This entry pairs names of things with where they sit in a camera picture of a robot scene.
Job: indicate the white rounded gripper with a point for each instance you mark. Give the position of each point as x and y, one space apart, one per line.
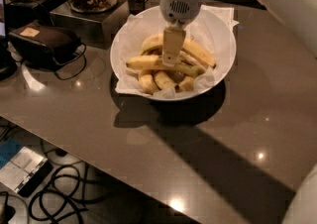
181 7

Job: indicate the white round bowl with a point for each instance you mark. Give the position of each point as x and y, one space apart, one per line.
167 62

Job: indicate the middle lower yellow banana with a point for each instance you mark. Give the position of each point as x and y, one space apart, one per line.
163 81

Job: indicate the right lower yellow banana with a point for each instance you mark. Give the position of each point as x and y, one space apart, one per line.
187 84

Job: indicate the left lower yellow banana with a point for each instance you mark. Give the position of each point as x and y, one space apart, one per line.
146 79

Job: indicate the white paper napkin liner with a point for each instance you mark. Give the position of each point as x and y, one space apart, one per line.
212 29

